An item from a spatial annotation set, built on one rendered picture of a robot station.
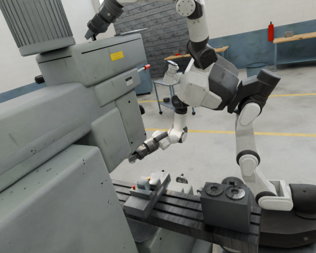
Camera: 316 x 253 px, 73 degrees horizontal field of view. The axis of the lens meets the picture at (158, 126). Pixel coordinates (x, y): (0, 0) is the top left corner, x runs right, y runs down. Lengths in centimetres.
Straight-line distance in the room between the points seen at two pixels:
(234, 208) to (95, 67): 88
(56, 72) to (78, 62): 13
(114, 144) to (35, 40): 49
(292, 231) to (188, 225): 72
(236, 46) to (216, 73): 725
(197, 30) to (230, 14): 742
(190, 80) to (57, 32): 68
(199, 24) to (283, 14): 733
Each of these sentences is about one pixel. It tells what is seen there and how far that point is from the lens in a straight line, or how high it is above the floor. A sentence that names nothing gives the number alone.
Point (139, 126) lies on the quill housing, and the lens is 117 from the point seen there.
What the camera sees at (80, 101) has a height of 169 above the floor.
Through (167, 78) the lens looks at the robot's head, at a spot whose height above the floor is 161.
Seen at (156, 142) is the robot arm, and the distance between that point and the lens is 130.
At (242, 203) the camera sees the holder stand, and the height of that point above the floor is 109.
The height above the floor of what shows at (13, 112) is 175.
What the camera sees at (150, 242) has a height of 83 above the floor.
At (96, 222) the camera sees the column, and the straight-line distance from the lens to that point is 83.
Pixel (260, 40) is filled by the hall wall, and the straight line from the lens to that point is 839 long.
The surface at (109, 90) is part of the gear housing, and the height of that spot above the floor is 168.
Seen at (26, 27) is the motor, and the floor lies 197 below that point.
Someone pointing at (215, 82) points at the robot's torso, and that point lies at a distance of 122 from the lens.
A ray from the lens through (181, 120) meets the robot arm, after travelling 153.
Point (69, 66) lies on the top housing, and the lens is 90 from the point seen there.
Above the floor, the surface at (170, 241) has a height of 62.
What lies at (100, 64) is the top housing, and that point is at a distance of 93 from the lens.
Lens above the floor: 187
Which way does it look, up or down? 24 degrees down
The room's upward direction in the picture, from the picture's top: 13 degrees counter-clockwise
